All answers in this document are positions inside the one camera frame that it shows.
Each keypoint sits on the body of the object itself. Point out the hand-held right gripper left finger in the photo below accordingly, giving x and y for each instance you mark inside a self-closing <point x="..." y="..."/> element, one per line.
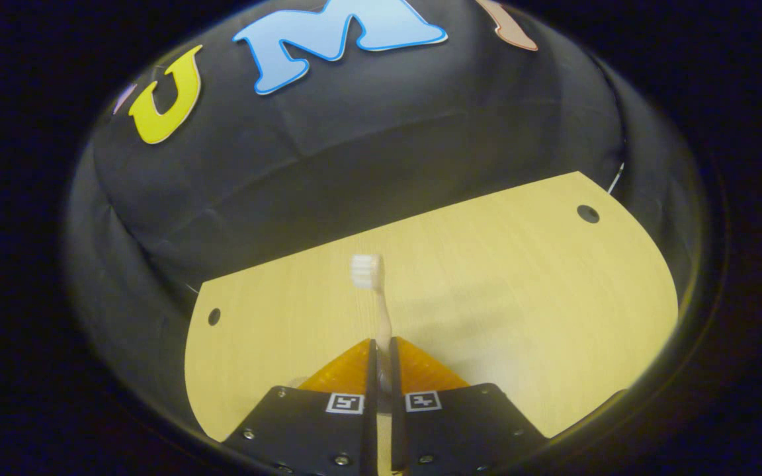
<point x="372" y="416"/>

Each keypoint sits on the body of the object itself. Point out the black backdrop cloth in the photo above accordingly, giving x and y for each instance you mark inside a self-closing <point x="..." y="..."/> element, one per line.
<point x="354" y="145"/>

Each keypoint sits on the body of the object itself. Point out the wooden desktop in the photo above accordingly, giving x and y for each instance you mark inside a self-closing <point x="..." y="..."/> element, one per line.
<point x="520" y="297"/>

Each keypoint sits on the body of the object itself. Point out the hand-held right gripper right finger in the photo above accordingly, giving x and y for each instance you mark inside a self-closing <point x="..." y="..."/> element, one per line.
<point x="397" y="423"/>

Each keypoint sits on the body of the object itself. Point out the white toothbrush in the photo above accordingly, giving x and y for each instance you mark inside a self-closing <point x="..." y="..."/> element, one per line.
<point x="384" y="317"/>

